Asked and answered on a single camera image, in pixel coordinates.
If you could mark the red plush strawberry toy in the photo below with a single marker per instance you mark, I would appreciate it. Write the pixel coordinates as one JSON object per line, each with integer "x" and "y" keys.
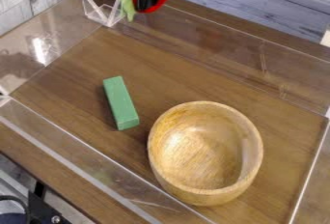
{"x": 130, "y": 9}

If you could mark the green rectangular block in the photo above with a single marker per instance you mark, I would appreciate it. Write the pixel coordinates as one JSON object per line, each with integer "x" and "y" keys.
{"x": 121, "y": 103}

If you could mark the wooden bowl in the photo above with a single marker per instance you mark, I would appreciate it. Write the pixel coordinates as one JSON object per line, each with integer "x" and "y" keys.
{"x": 206, "y": 152}

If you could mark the clear acrylic corner bracket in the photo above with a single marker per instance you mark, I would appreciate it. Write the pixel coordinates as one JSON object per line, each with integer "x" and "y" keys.
{"x": 105, "y": 14}

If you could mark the clear acrylic tray wall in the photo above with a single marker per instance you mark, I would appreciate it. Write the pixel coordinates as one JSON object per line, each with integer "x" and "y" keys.
{"x": 177, "y": 57}

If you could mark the black clamp with cable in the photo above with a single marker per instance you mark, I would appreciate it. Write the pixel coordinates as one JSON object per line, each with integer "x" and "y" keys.
{"x": 23, "y": 208}

